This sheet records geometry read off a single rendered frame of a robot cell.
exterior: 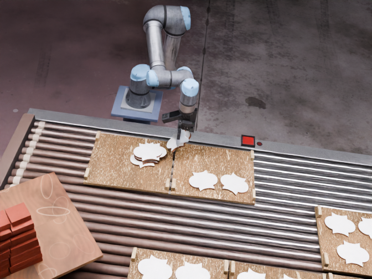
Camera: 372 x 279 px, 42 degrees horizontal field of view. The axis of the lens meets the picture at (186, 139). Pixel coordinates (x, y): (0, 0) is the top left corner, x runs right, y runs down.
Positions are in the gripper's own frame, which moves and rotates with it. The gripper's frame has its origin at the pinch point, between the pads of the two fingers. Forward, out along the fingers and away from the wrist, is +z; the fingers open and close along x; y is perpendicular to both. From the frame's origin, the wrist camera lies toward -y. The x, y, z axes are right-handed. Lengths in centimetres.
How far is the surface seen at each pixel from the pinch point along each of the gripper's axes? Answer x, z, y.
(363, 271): -57, 10, 88
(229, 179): -13.6, 10.3, 28.2
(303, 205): -22, 13, 65
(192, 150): 4.9, 11.9, 8.8
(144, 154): -6.7, 7.4, -15.4
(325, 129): 144, 104, 130
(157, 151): -4.1, 7.4, -9.0
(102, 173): -18.6, 12.4, -33.9
